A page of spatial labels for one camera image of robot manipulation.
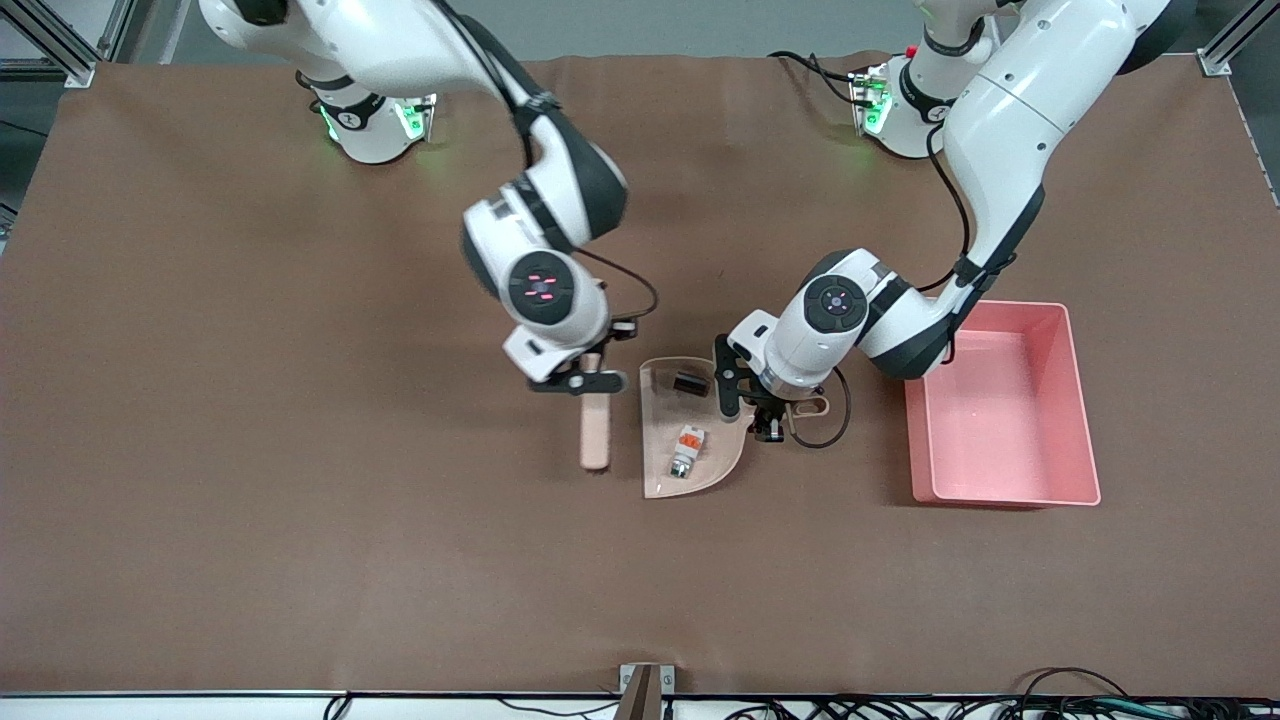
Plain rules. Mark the aluminium frame profile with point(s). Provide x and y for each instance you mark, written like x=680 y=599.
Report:
x=70 y=65
x=1215 y=62

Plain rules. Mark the brown table cover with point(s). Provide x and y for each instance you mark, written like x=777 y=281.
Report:
x=600 y=580

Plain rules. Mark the beige plastic dustpan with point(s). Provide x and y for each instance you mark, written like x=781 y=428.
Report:
x=725 y=440

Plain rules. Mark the small white electronic connector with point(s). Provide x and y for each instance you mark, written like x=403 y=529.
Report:
x=686 y=452

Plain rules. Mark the grey metal camera bracket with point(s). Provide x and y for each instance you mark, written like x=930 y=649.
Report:
x=645 y=690

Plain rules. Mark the pink plastic bin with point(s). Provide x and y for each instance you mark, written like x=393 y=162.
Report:
x=1000 y=430

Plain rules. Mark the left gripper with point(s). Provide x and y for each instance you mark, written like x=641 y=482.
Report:
x=768 y=419

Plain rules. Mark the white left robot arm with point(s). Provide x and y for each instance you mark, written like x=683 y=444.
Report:
x=1000 y=130

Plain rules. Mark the beige brush black bristles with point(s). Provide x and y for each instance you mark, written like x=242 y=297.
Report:
x=595 y=430

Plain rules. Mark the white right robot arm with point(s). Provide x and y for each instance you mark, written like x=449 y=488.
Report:
x=560 y=180

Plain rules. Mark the small black electronic component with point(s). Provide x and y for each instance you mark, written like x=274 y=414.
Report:
x=689 y=383

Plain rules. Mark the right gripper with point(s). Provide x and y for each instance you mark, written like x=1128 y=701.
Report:
x=622 y=334

